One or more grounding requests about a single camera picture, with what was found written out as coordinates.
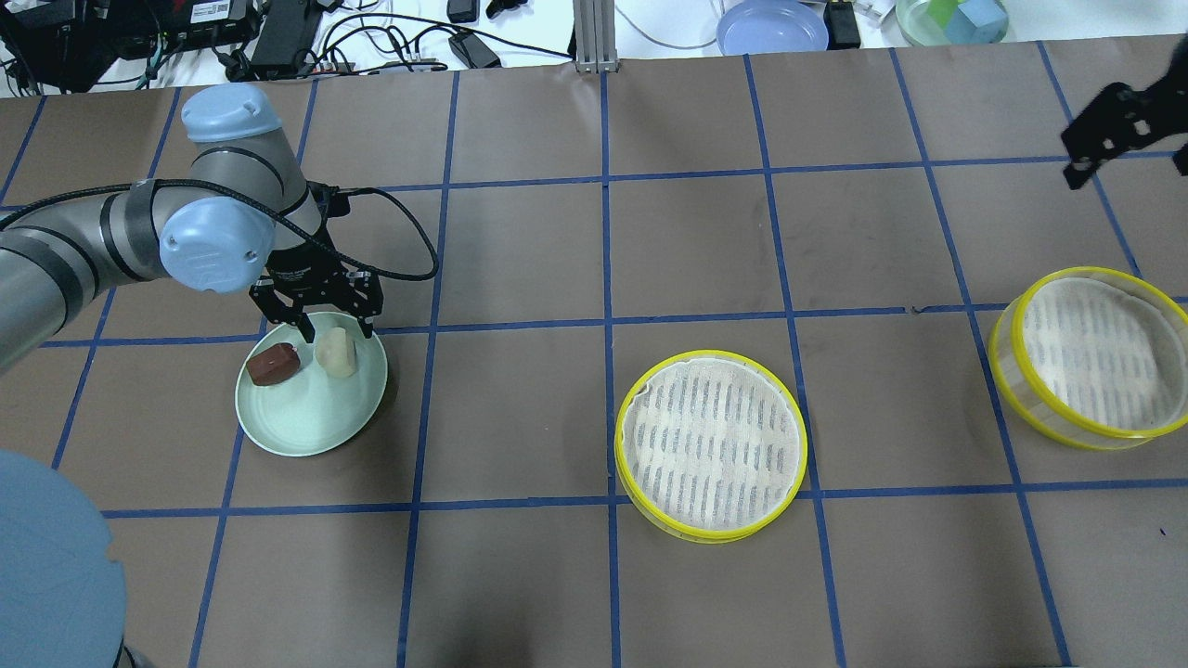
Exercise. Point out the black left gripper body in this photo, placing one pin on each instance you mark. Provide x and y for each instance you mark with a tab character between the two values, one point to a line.
303	272

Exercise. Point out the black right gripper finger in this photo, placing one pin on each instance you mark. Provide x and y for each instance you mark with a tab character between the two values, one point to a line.
1078	173

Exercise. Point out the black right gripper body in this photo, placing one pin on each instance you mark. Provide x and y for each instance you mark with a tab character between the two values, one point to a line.
1116	122

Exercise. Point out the cream white bun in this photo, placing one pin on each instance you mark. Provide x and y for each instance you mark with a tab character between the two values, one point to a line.
335	352

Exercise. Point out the yellow rimmed steamer basket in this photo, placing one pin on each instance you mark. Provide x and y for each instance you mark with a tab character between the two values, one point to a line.
710	446
1093	358

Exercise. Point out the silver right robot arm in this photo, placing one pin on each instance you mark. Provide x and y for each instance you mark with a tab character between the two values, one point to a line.
854	221

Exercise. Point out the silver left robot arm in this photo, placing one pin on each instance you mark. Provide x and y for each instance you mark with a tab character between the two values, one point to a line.
244	219

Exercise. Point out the brown chocolate bun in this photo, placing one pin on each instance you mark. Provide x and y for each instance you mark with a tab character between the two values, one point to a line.
274	365

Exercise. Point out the light green plate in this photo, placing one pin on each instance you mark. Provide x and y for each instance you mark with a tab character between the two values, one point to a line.
312	412

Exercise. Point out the blue foam cube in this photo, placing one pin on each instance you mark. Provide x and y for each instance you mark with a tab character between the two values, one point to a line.
977	22

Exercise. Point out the green foam cube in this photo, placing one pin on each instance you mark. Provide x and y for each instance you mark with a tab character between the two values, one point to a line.
941	11

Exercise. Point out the clear green bowl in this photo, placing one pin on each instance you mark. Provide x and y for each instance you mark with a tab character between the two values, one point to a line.
929	23

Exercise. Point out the black power adapter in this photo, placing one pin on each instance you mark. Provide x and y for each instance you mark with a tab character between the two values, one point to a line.
473	52

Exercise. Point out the blue plate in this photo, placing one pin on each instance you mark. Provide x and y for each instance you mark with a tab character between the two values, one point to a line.
763	27

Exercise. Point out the aluminium frame post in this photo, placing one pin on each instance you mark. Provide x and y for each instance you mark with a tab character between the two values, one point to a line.
594	36

